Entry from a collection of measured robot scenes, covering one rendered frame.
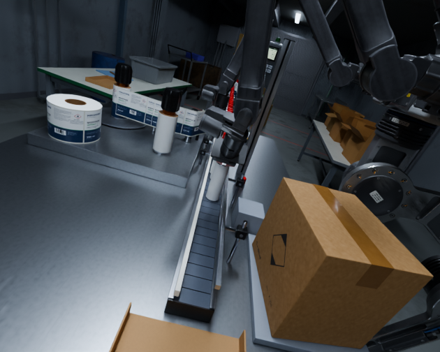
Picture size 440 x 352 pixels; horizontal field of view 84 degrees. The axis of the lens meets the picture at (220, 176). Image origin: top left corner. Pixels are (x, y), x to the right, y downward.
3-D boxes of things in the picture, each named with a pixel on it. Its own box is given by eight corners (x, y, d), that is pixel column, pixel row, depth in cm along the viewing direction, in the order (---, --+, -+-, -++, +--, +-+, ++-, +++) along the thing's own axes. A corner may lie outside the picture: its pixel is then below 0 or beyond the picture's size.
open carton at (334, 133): (321, 131, 346) (334, 105, 329) (352, 142, 343) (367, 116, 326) (327, 140, 307) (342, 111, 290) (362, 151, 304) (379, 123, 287)
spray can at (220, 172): (206, 193, 97) (220, 146, 88) (218, 196, 97) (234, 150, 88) (204, 200, 92) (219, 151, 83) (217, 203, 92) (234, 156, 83)
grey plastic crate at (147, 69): (149, 73, 343) (151, 57, 333) (175, 82, 341) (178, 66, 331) (126, 75, 289) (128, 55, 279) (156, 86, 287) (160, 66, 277)
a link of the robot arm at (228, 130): (244, 143, 60) (253, 126, 63) (219, 130, 61) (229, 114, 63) (237, 155, 67) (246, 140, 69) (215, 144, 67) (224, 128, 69)
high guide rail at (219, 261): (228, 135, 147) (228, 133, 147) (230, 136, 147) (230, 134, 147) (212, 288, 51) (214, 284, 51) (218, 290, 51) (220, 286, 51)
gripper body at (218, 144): (214, 139, 75) (218, 126, 68) (246, 148, 75) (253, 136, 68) (209, 157, 72) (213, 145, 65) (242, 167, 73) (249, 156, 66)
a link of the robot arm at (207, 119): (254, 113, 56) (260, 105, 63) (210, 90, 56) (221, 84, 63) (232, 154, 62) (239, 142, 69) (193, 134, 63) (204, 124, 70)
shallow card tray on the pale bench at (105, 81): (107, 78, 248) (107, 75, 247) (128, 86, 248) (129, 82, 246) (85, 81, 218) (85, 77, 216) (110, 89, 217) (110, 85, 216)
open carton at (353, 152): (330, 148, 271) (348, 116, 254) (374, 163, 270) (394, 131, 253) (341, 162, 234) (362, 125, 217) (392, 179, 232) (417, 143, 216)
